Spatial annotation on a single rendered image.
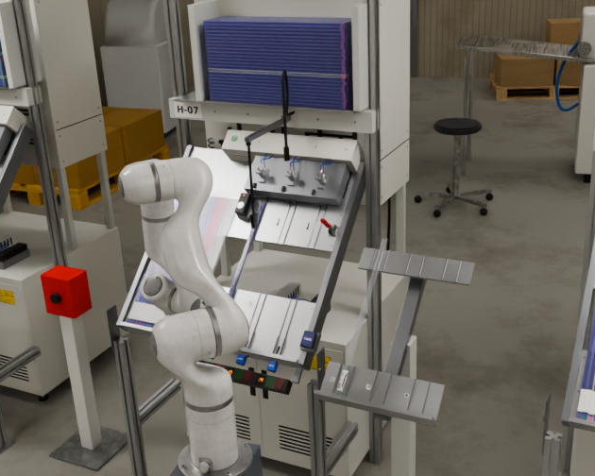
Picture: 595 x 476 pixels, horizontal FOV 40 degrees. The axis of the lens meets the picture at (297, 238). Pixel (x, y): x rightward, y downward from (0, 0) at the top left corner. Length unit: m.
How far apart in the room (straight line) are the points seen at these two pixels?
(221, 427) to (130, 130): 4.81
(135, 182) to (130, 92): 5.99
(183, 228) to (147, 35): 5.95
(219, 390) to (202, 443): 0.15
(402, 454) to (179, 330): 0.98
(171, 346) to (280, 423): 1.25
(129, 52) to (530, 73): 4.07
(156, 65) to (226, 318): 6.00
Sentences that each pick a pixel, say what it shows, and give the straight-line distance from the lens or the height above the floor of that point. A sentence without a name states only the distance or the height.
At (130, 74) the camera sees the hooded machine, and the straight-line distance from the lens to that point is 7.93.
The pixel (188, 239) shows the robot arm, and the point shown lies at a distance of 1.97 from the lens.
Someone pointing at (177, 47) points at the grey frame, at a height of 1.56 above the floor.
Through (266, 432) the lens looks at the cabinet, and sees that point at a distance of 3.16.
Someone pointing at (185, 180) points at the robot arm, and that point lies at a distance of 2.02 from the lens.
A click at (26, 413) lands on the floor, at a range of 3.86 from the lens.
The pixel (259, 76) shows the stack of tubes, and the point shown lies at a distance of 2.76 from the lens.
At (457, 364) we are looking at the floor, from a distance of 3.92.
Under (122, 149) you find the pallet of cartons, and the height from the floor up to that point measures 0.29.
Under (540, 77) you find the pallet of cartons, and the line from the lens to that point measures 9.07.
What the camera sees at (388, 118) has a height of 1.30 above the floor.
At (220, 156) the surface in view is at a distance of 2.98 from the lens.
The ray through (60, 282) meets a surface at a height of 0.76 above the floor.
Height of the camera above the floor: 2.00
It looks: 22 degrees down
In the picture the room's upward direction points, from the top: 3 degrees counter-clockwise
